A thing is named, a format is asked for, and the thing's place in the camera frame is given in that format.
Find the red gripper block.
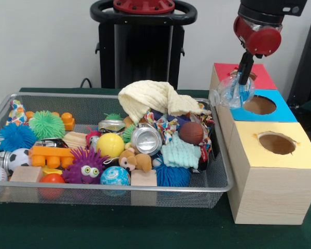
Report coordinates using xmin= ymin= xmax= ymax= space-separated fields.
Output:
xmin=233 ymin=16 xmax=282 ymax=85

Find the crushed clear plastic bottle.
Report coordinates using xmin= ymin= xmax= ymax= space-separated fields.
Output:
xmin=209 ymin=72 xmax=257 ymax=108

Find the cream knitted cloth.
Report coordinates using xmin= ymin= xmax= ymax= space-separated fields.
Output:
xmin=118 ymin=80 xmax=212 ymax=122

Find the blue spiky rubber ball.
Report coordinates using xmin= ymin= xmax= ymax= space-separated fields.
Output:
xmin=0 ymin=123 xmax=38 ymax=152

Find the wooden box with three holes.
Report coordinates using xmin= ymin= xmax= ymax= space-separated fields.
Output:
xmin=208 ymin=63 xmax=311 ymax=225

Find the shallow silver mesh bin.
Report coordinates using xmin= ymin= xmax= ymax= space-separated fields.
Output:
xmin=0 ymin=92 xmax=234 ymax=209

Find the black upright panel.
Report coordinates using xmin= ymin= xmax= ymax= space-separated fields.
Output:
xmin=287 ymin=17 xmax=311 ymax=104

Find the brown toy football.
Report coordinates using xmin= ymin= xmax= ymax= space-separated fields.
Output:
xmin=179 ymin=121 xmax=204 ymax=145

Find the smooth yellow ball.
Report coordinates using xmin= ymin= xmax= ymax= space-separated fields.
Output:
xmin=96 ymin=133 xmax=125 ymax=158

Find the blue white patterned ball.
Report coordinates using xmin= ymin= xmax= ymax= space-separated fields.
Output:
xmin=100 ymin=165 xmax=131 ymax=186

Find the purple spiky ball with eyes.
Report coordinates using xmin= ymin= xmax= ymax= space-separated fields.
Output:
xmin=62 ymin=147 xmax=109 ymax=185

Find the dark green table cloth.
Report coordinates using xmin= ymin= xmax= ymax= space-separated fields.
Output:
xmin=0 ymin=87 xmax=311 ymax=249

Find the green spiky ball with eyes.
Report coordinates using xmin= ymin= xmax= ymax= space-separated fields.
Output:
xmin=29 ymin=110 xmax=66 ymax=140

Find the orange toy building brick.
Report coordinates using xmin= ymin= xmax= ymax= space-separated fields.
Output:
xmin=28 ymin=145 xmax=75 ymax=169

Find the red orange ball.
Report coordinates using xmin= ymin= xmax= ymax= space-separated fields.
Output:
xmin=40 ymin=173 xmax=65 ymax=200

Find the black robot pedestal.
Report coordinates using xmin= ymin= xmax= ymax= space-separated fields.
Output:
xmin=90 ymin=0 xmax=197 ymax=90

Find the black looped cable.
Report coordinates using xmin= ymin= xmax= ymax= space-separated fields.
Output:
xmin=79 ymin=77 xmax=93 ymax=89

